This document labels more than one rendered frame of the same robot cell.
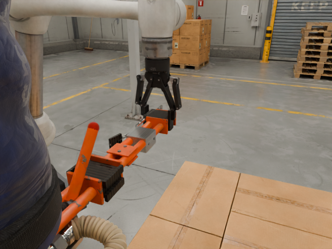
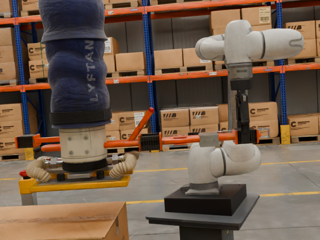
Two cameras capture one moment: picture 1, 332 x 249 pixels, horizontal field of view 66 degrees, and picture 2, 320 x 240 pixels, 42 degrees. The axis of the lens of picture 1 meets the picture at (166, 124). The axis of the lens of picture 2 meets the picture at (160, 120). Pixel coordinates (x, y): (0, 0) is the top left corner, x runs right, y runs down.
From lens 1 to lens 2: 1.30 m
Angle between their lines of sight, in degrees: 70
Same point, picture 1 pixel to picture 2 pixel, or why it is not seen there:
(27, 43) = not seen: hidden behind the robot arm
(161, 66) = (234, 85)
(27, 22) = not seen: hidden behind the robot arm
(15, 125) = (81, 84)
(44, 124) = (240, 146)
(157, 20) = (226, 51)
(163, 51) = (233, 74)
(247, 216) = not seen: outside the picture
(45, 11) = (211, 52)
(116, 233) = (128, 160)
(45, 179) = (88, 105)
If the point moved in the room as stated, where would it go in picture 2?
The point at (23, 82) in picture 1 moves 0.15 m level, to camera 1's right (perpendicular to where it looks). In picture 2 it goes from (86, 73) to (95, 70)
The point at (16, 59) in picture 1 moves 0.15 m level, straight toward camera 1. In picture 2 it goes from (84, 66) to (47, 67)
